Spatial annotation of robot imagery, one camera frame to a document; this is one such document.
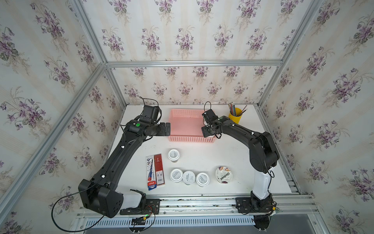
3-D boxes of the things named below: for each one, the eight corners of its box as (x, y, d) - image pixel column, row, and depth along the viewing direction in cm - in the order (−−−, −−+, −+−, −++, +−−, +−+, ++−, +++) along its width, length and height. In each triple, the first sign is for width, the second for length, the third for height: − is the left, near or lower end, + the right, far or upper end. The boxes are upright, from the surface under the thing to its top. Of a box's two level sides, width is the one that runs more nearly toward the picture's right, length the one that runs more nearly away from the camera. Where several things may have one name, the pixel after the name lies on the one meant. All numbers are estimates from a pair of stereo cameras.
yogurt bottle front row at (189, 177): (181, 182, 83) (181, 178, 77) (185, 173, 86) (185, 169, 81) (192, 187, 81) (192, 183, 76) (195, 177, 85) (196, 173, 79)
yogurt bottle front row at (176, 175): (170, 184, 81) (169, 180, 76) (171, 173, 86) (170, 168, 80) (182, 184, 82) (182, 180, 76) (182, 173, 86) (182, 168, 80)
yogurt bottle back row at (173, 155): (168, 163, 89) (167, 158, 84) (169, 154, 93) (168, 149, 88) (179, 163, 89) (179, 158, 84) (179, 154, 93) (179, 149, 88)
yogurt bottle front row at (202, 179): (196, 188, 80) (197, 184, 75) (195, 176, 84) (196, 172, 79) (208, 188, 80) (210, 184, 75) (207, 176, 85) (209, 172, 79)
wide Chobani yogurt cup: (216, 184, 80) (217, 182, 77) (214, 168, 86) (215, 166, 83) (232, 184, 80) (234, 182, 78) (229, 168, 86) (230, 166, 83)
